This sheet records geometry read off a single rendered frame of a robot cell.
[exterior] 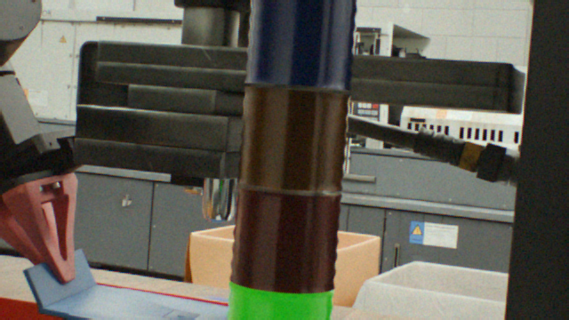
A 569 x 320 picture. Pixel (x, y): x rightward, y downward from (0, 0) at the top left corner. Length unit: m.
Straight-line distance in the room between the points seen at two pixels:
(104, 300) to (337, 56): 0.41
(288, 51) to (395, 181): 4.90
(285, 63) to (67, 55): 5.94
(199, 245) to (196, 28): 2.47
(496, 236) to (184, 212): 1.89
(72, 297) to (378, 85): 0.28
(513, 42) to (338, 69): 6.73
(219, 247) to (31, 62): 3.60
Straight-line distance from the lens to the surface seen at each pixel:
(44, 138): 0.66
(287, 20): 0.32
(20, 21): 0.64
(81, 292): 0.71
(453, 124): 5.40
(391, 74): 0.54
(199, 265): 3.06
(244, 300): 0.33
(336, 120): 0.32
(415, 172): 5.18
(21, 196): 0.67
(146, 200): 5.87
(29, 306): 0.87
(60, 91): 6.26
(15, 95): 0.69
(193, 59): 0.58
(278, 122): 0.31
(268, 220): 0.32
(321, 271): 0.32
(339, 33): 0.32
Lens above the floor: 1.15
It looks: 3 degrees down
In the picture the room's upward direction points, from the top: 5 degrees clockwise
